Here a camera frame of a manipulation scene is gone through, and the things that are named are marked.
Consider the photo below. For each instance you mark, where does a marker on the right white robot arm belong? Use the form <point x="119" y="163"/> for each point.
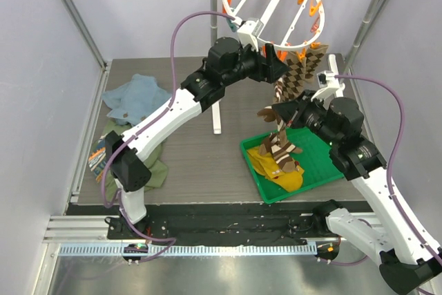
<point x="404" y="262"/>

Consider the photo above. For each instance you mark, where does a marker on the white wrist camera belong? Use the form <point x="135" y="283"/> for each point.
<point x="248" y="33"/>
<point x="329" y="86"/>

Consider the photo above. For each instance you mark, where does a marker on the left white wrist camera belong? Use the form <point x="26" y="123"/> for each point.
<point x="248" y="33"/>

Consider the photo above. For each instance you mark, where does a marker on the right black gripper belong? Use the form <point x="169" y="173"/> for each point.
<point x="302" y="112"/>

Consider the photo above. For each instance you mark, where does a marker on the brown striped sock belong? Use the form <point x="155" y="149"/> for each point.
<point x="280" y="149"/>
<point x="269" y="115"/>

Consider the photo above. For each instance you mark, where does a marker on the yellow sock with patch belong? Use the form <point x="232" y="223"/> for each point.
<point x="290" y="181"/>

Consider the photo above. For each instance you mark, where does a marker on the brown argyle sock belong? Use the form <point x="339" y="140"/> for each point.
<point x="302" y="66"/>

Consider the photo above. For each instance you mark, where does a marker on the green plastic tray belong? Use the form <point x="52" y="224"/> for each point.
<point x="314" y="159"/>

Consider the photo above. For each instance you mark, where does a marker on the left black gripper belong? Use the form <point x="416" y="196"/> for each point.
<point x="267" y="70"/>

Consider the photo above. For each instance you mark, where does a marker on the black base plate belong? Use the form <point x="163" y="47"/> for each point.
<point x="218" y="224"/>

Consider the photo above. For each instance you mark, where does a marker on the blue cloth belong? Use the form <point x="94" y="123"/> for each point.
<point x="134" y="101"/>

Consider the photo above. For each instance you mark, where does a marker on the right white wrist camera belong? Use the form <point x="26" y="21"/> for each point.
<point x="329" y="86"/>

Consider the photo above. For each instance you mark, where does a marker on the green t-shirt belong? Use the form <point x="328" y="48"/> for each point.
<point x="97" y="162"/>

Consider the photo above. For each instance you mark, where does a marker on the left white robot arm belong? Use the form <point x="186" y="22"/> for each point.
<point x="126" y="152"/>

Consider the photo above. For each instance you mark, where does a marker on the white slotted cable duct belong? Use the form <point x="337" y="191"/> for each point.
<point x="123" y="249"/>

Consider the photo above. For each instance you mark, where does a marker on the white round clip hanger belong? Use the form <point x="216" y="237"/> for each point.
<point x="315" y="9"/>

